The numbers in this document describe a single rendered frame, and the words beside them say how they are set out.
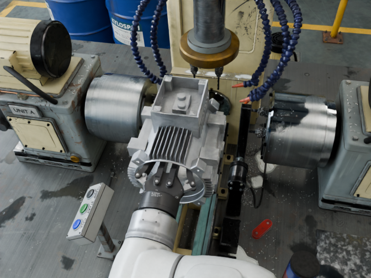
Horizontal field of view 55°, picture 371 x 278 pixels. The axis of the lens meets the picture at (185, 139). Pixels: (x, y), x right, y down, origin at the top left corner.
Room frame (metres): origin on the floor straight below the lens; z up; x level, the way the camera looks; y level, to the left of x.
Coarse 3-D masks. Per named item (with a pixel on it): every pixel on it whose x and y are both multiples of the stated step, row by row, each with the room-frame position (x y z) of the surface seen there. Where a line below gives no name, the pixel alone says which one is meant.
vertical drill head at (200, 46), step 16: (208, 0) 0.87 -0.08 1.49; (224, 0) 0.89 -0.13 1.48; (208, 16) 0.87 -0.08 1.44; (224, 16) 0.89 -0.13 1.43; (192, 32) 0.93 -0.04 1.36; (208, 32) 0.87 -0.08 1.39; (224, 32) 0.90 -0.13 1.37; (192, 48) 0.87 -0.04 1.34; (208, 48) 0.85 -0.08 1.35; (224, 48) 0.86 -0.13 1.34; (192, 64) 0.84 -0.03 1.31; (208, 64) 0.82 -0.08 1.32; (224, 64) 0.83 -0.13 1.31
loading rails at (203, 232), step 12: (228, 156) 0.86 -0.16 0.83; (216, 192) 0.65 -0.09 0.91; (192, 204) 0.65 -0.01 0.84; (204, 204) 0.60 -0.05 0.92; (216, 204) 0.60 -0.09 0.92; (180, 216) 0.57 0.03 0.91; (204, 216) 0.56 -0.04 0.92; (216, 216) 0.61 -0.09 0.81; (180, 228) 0.55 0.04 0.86; (204, 228) 0.52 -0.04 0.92; (216, 228) 0.56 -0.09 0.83; (204, 240) 0.47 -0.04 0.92; (180, 252) 0.48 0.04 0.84; (192, 252) 0.44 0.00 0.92; (204, 252) 0.43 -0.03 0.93
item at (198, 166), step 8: (208, 104) 0.59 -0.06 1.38; (216, 104) 0.59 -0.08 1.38; (136, 152) 0.47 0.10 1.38; (144, 152) 0.46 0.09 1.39; (136, 160) 0.45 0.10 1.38; (144, 160) 0.45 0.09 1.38; (200, 160) 0.43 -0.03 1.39; (192, 168) 0.42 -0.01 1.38; (200, 168) 0.41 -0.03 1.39; (200, 200) 0.41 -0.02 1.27
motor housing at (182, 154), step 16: (208, 112) 0.58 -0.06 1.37; (144, 128) 0.55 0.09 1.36; (208, 128) 0.54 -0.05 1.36; (160, 144) 0.46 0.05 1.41; (176, 144) 0.47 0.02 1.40; (192, 144) 0.48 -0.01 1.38; (208, 144) 0.49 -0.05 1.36; (160, 160) 0.43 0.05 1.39; (176, 160) 0.43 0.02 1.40; (192, 160) 0.44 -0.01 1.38; (128, 176) 0.46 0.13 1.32; (208, 176) 0.42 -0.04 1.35; (192, 192) 0.44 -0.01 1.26; (208, 192) 0.41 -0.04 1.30
